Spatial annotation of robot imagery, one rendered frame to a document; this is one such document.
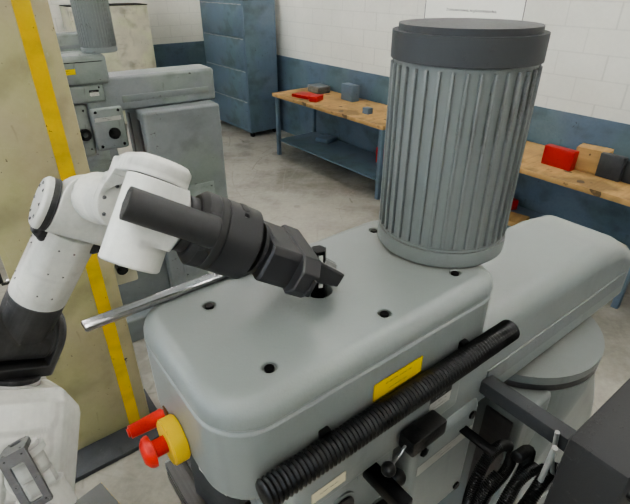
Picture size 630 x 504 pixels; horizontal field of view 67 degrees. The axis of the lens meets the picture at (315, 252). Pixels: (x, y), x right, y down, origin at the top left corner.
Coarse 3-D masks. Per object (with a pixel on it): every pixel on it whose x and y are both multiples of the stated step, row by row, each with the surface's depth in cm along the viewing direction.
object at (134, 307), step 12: (204, 276) 67; (216, 276) 67; (168, 288) 65; (180, 288) 64; (192, 288) 65; (144, 300) 62; (156, 300) 62; (168, 300) 63; (108, 312) 60; (120, 312) 60; (132, 312) 60; (84, 324) 58; (96, 324) 58
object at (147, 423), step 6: (150, 414) 69; (156, 414) 69; (162, 414) 69; (138, 420) 69; (144, 420) 68; (150, 420) 69; (156, 420) 69; (132, 426) 68; (138, 426) 68; (144, 426) 68; (150, 426) 68; (156, 426) 69; (132, 432) 67; (138, 432) 68; (144, 432) 68; (132, 438) 68
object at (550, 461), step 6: (558, 432) 73; (558, 438) 74; (552, 444) 75; (552, 450) 71; (552, 456) 72; (546, 462) 74; (552, 462) 77; (546, 468) 74; (552, 468) 78; (540, 474) 76; (546, 474) 76; (552, 474) 79; (540, 480) 77; (552, 480) 80; (546, 492) 84
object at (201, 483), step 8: (192, 456) 133; (192, 464) 136; (192, 472) 138; (200, 472) 134; (200, 480) 136; (200, 488) 139; (208, 488) 134; (200, 496) 142; (208, 496) 137; (216, 496) 132; (224, 496) 128
